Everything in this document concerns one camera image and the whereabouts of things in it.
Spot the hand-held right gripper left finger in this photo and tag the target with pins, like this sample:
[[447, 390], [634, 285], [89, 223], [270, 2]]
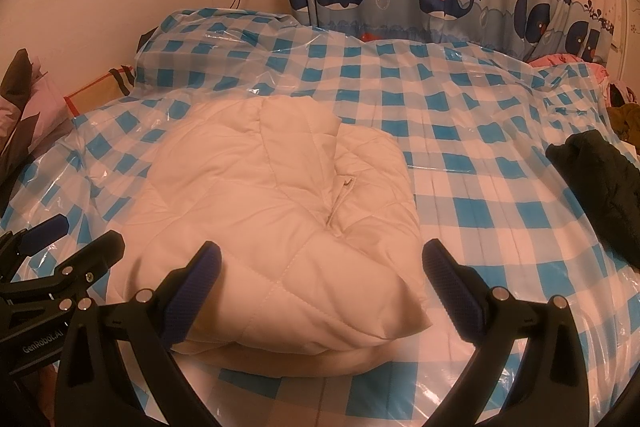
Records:
[[200, 279]]

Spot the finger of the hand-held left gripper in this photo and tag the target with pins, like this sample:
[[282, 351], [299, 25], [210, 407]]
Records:
[[47, 231], [95, 254]]

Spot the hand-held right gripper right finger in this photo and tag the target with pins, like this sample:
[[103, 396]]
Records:
[[450, 294]]

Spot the white quilted jacket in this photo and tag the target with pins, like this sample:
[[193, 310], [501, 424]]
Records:
[[260, 207]]

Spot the pink and black pillow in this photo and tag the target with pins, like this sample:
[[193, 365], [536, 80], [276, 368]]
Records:
[[35, 107]]

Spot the bamboo mat red trim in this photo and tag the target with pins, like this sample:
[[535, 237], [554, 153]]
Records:
[[92, 94]]

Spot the blue checkered plastic bed cover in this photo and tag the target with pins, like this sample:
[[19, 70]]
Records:
[[450, 107]]

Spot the black garment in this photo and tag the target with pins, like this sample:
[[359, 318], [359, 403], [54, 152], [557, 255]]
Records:
[[600, 177]]

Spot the olive green garment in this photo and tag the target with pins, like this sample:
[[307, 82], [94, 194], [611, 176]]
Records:
[[627, 119]]

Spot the pink cloth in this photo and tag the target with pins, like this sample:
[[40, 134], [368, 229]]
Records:
[[555, 59]]

